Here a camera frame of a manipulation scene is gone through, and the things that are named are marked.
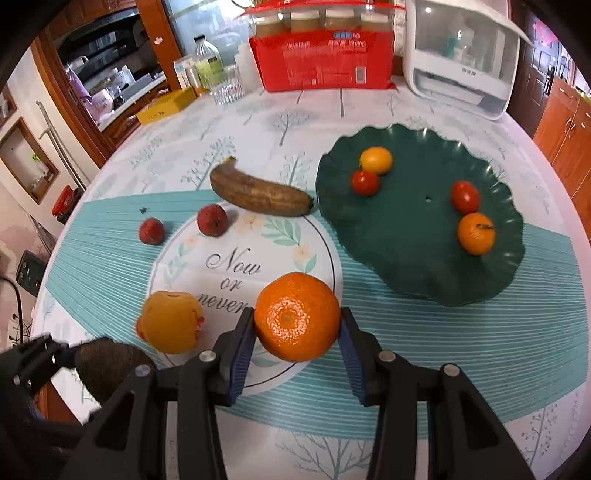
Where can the dark green scalloped plate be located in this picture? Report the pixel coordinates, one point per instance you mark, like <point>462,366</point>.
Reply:
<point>407,232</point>

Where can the small orange tangerine with stem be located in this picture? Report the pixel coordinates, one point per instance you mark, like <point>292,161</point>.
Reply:
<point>476,234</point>

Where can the large yellow orange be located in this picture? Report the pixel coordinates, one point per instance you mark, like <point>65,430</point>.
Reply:
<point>170,322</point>

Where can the red lychee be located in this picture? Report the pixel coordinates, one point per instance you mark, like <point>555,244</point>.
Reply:
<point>151,232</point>
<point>212,220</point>

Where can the brown wooden cabinets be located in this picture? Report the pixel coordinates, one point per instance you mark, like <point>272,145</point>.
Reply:
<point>563,136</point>

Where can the white carton box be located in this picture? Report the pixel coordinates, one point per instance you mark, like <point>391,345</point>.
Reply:
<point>186,72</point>

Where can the white plastic bottle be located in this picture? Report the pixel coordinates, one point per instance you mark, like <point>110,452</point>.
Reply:
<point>247,68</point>

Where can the tree patterned tablecloth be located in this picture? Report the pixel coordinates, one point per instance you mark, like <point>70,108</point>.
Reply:
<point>527,350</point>

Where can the red cherry tomato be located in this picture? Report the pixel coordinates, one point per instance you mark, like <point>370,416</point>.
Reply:
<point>365,183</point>

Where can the round white printed placemat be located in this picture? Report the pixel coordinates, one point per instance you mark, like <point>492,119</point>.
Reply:
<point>227,273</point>

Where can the clear glass jar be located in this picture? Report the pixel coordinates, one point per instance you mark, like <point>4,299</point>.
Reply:
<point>228,88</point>

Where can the yellow cardboard box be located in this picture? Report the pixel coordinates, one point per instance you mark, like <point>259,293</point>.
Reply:
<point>166,105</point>

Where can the small orange kumquat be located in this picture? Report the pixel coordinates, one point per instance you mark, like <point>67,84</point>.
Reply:
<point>377,160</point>

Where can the brown overripe banana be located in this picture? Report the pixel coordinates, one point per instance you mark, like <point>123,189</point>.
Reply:
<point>257,195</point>

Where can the red packaged jar box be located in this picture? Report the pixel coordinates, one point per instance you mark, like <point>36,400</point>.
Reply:
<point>307,45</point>

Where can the orange mandarin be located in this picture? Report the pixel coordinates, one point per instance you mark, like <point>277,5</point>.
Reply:
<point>297,317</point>

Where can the dark brown avocado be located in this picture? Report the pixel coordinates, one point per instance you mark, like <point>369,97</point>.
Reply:
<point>103,364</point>

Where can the green label plastic bottle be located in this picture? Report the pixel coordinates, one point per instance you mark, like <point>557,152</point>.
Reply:
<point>208,63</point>

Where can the white countertop sterilizer appliance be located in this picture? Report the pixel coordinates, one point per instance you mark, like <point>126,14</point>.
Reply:
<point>463,54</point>

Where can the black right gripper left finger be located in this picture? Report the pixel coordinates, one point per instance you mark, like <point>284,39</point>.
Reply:
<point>128,437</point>

